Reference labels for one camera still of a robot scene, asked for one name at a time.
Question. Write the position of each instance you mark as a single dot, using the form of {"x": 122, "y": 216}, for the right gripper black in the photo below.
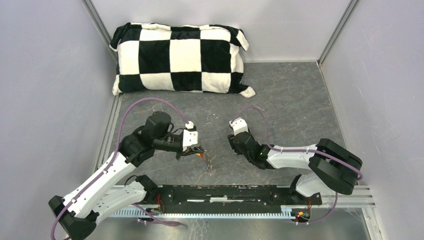
{"x": 230, "y": 136}

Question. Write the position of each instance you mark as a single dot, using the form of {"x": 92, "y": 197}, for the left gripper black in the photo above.
{"x": 189, "y": 151}

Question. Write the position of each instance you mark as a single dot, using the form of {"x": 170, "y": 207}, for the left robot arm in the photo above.
{"x": 80, "y": 211}

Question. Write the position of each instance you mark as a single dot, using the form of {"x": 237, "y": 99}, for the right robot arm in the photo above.
{"x": 333, "y": 168}

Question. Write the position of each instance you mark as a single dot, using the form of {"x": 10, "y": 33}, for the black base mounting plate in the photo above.
{"x": 222, "y": 199}

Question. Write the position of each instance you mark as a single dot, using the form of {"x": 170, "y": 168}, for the black white checkered pillow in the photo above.
{"x": 188, "y": 58}

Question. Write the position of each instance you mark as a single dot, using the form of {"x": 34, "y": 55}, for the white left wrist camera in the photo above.
{"x": 190, "y": 136}

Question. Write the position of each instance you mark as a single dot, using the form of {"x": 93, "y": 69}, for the white slotted cable duct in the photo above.
{"x": 134, "y": 212}

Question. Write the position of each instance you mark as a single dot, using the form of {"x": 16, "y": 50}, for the left aluminium frame rail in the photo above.
{"x": 98, "y": 22}

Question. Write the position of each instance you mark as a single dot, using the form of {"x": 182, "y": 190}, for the aluminium frame rail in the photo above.
{"x": 98, "y": 22}
{"x": 349, "y": 10}

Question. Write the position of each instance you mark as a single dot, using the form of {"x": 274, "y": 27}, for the right aluminium frame rail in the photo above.
{"x": 349, "y": 10}

